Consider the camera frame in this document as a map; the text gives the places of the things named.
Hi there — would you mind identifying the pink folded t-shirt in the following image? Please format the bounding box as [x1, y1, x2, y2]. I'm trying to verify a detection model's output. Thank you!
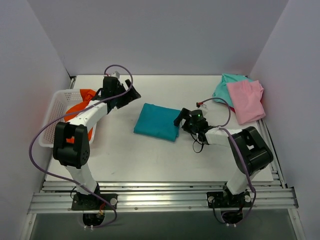
[227, 80, 266, 125]

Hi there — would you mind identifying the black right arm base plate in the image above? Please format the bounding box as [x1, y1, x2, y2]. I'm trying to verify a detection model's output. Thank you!
[206, 190, 252, 209]

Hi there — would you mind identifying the white plastic basket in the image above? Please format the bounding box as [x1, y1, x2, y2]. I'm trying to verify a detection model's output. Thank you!
[38, 89, 96, 148]

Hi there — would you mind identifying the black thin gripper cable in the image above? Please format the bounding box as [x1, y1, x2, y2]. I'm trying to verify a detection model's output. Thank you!
[191, 132, 207, 154]

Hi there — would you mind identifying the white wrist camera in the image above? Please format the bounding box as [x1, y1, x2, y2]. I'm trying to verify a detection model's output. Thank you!
[196, 102, 209, 116]
[103, 71, 120, 79]

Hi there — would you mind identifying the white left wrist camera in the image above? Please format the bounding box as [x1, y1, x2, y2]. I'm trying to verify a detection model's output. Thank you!
[103, 71, 120, 79]

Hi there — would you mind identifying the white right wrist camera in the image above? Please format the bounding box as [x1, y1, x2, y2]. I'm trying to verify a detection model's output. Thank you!
[196, 102, 209, 116]

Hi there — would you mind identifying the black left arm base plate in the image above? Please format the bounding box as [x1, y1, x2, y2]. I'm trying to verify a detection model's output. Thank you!
[71, 193, 118, 211]

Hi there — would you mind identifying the mint green folded t-shirt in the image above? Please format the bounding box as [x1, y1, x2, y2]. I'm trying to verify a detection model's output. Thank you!
[212, 73, 253, 108]

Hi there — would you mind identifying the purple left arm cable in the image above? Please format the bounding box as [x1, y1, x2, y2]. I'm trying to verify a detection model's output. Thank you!
[28, 64, 134, 229]

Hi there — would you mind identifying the teal blue t-shirt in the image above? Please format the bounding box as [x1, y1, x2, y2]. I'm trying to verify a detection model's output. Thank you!
[133, 103, 180, 142]

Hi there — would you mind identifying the orange t-shirt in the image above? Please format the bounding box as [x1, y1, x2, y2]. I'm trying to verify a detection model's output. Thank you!
[64, 89, 97, 144]

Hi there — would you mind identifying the red folded t-shirt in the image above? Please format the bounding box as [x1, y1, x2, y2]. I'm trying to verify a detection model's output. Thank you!
[229, 106, 236, 113]

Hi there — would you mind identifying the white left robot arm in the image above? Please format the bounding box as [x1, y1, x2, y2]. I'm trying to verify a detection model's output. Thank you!
[53, 75, 141, 210]

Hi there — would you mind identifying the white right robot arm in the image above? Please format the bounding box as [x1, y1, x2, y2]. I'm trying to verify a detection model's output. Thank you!
[173, 108, 274, 207]

